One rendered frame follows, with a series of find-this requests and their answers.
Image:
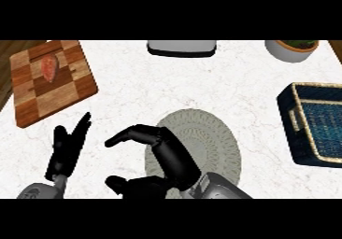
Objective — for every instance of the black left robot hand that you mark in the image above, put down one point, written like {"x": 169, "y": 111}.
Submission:
{"x": 63, "y": 152}

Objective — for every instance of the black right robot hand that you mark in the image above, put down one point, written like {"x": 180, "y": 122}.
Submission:
{"x": 171, "y": 155}

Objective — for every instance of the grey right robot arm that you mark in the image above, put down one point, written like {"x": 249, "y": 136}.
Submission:
{"x": 217, "y": 188}

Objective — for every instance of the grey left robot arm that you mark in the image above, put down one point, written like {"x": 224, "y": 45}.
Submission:
{"x": 43, "y": 190}

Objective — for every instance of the round grey woven placemat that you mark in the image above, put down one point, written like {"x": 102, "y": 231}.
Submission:
{"x": 209, "y": 143}

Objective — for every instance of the dark blue wicker basket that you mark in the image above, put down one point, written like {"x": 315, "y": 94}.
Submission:
{"x": 318, "y": 123}

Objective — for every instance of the checkered wooden cutting board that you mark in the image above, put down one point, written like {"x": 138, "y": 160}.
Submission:
{"x": 49, "y": 82}

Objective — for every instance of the raw pink meat piece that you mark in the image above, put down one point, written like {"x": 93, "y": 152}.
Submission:
{"x": 50, "y": 67}

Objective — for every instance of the white and black appliance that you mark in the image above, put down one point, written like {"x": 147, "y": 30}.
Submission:
{"x": 181, "y": 48}

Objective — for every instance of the white plant pot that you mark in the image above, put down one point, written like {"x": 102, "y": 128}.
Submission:
{"x": 290, "y": 50}

